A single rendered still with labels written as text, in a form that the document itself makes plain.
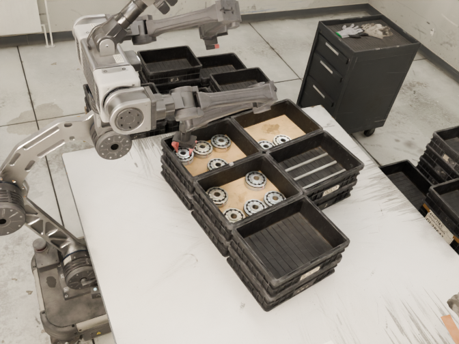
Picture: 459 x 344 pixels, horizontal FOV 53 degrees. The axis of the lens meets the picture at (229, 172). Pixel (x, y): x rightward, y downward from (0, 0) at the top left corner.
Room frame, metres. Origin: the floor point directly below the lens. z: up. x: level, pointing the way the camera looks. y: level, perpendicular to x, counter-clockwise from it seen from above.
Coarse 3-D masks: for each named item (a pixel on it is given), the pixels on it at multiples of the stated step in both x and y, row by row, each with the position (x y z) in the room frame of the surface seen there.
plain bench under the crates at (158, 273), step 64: (128, 192) 1.47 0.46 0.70; (384, 192) 1.78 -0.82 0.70; (128, 256) 1.12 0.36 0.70; (192, 256) 1.17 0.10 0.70; (384, 256) 1.36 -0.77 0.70; (448, 256) 1.42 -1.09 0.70; (128, 320) 0.83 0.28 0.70; (192, 320) 0.88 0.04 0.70; (256, 320) 0.93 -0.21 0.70; (320, 320) 0.97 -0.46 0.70; (384, 320) 1.02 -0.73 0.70
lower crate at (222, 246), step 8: (192, 200) 1.39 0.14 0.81; (200, 216) 1.35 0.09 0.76; (200, 224) 1.34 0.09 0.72; (208, 224) 1.29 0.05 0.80; (208, 232) 1.29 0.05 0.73; (216, 232) 1.24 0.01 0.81; (216, 240) 1.25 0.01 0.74; (224, 240) 1.20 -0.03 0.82; (224, 248) 1.20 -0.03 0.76; (224, 256) 1.19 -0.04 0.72
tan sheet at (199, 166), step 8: (232, 144) 1.80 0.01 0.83; (216, 152) 1.72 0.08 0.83; (224, 152) 1.73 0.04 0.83; (232, 152) 1.74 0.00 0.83; (240, 152) 1.75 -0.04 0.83; (200, 160) 1.64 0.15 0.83; (208, 160) 1.65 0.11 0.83; (232, 160) 1.68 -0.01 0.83; (192, 168) 1.58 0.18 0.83; (200, 168) 1.59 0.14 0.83
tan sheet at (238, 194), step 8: (232, 184) 1.52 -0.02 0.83; (240, 184) 1.53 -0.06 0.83; (272, 184) 1.56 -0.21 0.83; (232, 192) 1.47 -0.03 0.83; (240, 192) 1.47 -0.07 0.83; (248, 192) 1.48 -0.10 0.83; (256, 192) 1.49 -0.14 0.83; (264, 192) 1.50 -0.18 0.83; (232, 200) 1.42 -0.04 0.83; (240, 200) 1.43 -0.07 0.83; (224, 208) 1.36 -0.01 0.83; (240, 208) 1.38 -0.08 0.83
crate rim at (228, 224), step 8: (248, 160) 1.59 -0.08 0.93; (272, 160) 1.62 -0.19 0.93; (224, 168) 1.51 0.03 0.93; (208, 176) 1.45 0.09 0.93; (200, 192) 1.35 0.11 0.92; (208, 200) 1.30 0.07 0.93; (288, 200) 1.38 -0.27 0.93; (216, 208) 1.27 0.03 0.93; (272, 208) 1.32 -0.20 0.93; (224, 216) 1.23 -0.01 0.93; (248, 216) 1.25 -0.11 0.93; (224, 224) 1.21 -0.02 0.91; (232, 224) 1.20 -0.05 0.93
